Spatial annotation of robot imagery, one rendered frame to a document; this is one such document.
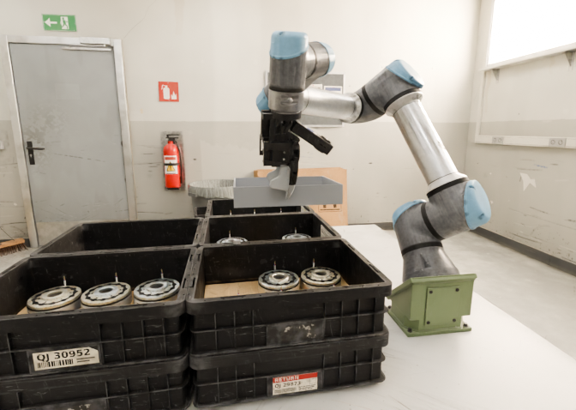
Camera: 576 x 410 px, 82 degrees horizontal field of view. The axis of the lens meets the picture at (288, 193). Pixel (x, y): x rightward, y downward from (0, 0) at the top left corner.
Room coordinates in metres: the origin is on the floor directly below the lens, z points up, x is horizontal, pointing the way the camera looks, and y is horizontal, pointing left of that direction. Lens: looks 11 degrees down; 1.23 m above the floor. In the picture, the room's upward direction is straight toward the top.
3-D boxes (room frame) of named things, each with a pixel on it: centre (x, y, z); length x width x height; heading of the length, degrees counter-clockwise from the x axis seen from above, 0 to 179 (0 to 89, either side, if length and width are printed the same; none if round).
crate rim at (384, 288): (0.72, 0.01, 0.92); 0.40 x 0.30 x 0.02; 100
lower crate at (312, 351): (0.72, 0.01, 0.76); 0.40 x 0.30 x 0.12; 100
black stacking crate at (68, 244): (0.94, 0.46, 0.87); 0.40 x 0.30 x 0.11; 100
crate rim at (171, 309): (0.65, 0.41, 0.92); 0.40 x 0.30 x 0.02; 100
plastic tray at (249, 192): (0.90, 0.01, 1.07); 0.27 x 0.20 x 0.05; 99
